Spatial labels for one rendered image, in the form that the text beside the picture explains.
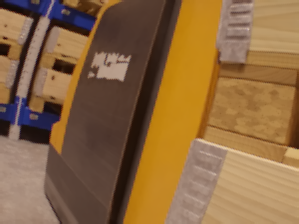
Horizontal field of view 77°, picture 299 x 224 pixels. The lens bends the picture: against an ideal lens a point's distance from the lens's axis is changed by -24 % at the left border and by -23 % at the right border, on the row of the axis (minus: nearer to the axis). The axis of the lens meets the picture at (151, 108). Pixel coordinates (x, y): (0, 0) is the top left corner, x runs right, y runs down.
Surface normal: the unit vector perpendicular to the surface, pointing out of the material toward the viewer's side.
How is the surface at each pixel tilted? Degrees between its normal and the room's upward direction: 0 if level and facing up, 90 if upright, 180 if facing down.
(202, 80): 90
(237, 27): 90
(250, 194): 90
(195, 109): 90
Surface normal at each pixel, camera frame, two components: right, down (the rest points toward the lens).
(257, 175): -0.75, -0.21
